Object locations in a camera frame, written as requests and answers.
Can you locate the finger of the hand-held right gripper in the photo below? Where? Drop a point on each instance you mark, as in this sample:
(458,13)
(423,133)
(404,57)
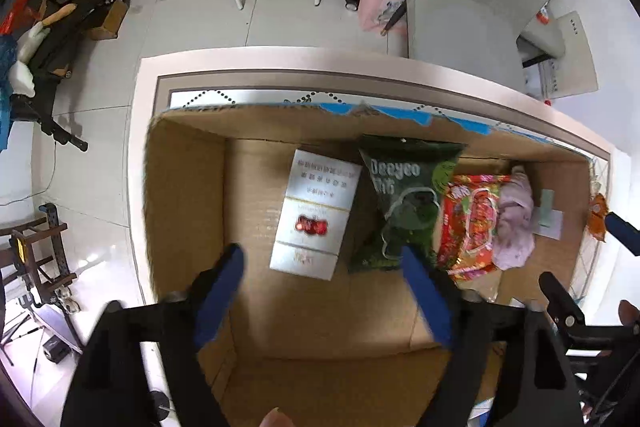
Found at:
(560,302)
(622,232)

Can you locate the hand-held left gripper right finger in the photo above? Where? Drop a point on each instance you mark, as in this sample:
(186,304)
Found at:
(424,299)

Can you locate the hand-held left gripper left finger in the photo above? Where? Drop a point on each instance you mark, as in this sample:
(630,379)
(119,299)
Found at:
(220,294)

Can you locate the dark green snack bag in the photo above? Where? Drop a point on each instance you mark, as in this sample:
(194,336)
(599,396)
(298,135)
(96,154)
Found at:
(400,187)

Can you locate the person's right hand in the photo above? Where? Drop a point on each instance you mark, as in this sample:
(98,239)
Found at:
(629,311)

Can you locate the orange snack packet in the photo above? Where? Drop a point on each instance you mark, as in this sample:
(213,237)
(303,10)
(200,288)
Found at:
(596,217)

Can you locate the pale green card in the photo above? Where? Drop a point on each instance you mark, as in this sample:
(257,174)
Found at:
(547,214)

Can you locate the pink plastic-wrapped item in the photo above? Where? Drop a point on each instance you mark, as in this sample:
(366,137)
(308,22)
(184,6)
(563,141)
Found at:
(515,227)

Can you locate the red snack bag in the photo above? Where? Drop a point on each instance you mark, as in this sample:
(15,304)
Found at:
(470,217)

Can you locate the white carton with red print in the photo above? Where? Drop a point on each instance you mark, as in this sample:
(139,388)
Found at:
(310,187)

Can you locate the black metal stand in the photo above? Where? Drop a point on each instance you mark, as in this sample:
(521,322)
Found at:
(45,252)

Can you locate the small brown cardboard box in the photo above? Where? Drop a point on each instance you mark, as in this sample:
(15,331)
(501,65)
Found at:
(111,19)

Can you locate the blue plastic bag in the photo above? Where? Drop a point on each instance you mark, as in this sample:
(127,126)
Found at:
(4,92)

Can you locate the pile of black tripods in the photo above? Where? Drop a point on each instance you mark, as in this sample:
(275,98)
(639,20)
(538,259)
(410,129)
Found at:
(75,22)

